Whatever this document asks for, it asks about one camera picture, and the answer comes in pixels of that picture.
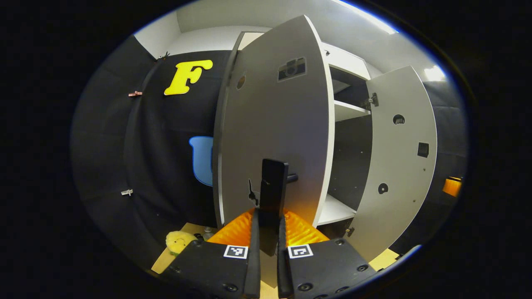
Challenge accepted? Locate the black backdrop cloth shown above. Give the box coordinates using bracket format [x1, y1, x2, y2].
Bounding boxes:
[70, 35, 469, 270]

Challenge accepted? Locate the yellow plush toy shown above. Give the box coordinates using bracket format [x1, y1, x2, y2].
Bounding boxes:
[165, 230, 198, 255]

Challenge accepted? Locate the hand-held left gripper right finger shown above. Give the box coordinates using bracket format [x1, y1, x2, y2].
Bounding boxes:
[277, 210, 377, 299]

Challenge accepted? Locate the white cabinet shelf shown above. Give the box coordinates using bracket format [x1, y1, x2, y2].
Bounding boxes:
[334, 100, 371, 123]
[317, 194, 357, 227]

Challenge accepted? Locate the grey double-door shoe cabinet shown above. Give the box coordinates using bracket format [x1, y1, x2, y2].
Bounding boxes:
[213, 31, 374, 241]

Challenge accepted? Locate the black vertical door handle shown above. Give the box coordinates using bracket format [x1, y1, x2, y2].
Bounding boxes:
[259, 158, 299, 257]

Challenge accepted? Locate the short ceiling light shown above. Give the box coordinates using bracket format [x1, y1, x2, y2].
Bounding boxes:
[423, 65, 446, 82]

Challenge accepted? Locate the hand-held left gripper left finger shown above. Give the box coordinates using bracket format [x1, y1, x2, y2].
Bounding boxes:
[159, 208, 261, 299]

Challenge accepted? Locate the long ceiling strip light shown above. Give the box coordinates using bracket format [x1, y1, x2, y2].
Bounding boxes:
[332, 0, 399, 34]

